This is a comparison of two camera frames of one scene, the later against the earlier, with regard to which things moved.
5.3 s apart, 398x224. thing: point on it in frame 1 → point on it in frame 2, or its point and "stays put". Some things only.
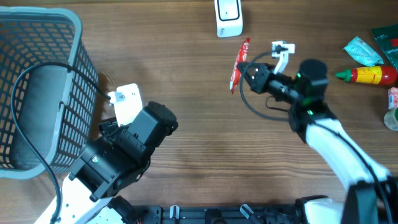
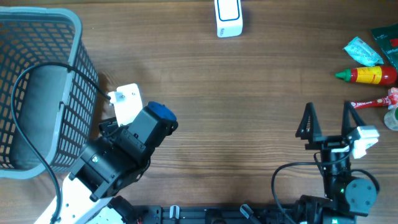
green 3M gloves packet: x=387 y=40 stays put
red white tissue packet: x=392 y=98 stays put
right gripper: x=257 y=81 → x=326 y=142
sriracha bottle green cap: x=372 y=74 stays put
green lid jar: x=390 y=119 stays put
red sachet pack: x=242 y=58 → x=383 y=101
